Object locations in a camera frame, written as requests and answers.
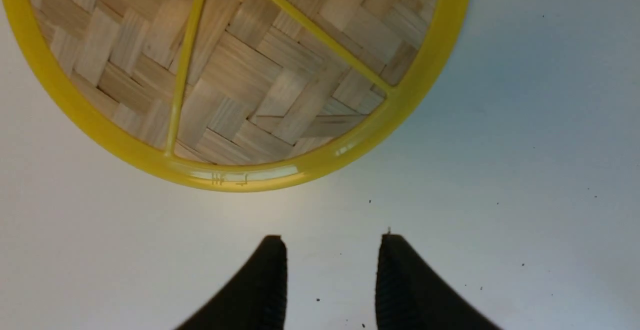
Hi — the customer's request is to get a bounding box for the yellow woven bamboo steamer lid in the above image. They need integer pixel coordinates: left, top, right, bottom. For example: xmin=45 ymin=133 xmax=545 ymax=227
xmin=2 ymin=0 xmax=469 ymax=193

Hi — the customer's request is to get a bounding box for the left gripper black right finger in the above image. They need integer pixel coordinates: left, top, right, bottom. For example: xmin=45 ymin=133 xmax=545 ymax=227
xmin=375 ymin=234 xmax=499 ymax=330

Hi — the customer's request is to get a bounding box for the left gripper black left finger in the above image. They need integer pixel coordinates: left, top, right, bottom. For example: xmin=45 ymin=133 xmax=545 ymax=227
xmin=178 ymin=235 xmax=288 ymax=330

